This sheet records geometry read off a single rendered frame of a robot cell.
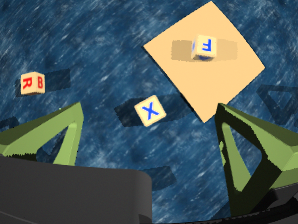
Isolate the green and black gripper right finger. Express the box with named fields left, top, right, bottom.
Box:
left=214, top=102, right=298, bottom=217

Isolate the beige letter block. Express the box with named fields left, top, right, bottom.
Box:
left=21, top=72, right=45, bottom=95
left=191, top=33, right=217, bottom=62
left=135, top=95, right=166, bottom=127

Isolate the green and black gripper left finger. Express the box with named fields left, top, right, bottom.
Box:
left=0, top=102, right=84, bottom=166

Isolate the beige mat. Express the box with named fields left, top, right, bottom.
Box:
left=144, top=1, right=265, bottom=123

